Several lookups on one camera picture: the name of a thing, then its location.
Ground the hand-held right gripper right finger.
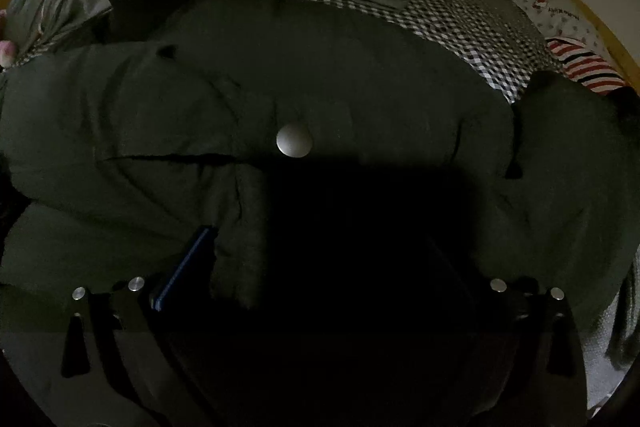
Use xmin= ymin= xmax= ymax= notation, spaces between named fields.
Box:
xmin=425 ymin=234 xmax=591 ymax=388

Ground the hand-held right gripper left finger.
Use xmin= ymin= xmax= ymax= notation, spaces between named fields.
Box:
xmin=54 ymin=226 xmax=221 ymax=388

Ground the dark green jacket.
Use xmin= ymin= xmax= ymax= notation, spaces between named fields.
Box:
xmin=0 ymin=0 xmax=640 ymax=360

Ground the grey fringed blanket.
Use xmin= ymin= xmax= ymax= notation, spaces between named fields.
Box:
xmin=582 ymin=252 xmax=640 ymax=413

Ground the red white striped cloth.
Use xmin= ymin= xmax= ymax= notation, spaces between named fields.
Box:
xmin=545 ymin=36 xmax=628 ymax=95

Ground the black white checked bedsheet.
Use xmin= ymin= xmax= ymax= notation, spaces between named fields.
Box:
xmin=250 ymin=0 xmax=563 ymax=105

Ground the white floral pillow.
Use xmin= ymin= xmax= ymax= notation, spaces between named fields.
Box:
xmin=485 ymin=0 xmax=613 ymax=58

